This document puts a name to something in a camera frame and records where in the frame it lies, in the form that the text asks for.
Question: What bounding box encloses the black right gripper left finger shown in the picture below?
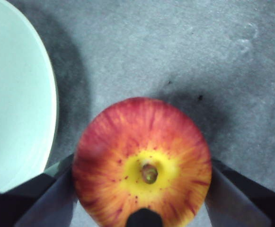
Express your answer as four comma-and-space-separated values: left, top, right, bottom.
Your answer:
0, 153, 78, 227

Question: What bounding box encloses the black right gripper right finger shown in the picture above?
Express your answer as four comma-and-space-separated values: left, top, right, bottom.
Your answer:
204, 158, 275, 227

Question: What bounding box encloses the green plate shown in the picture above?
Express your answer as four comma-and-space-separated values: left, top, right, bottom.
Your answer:
0, 0, 58, 192

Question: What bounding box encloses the red yellow apple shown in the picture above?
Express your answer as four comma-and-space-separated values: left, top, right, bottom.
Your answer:
72, 96, 213, 227

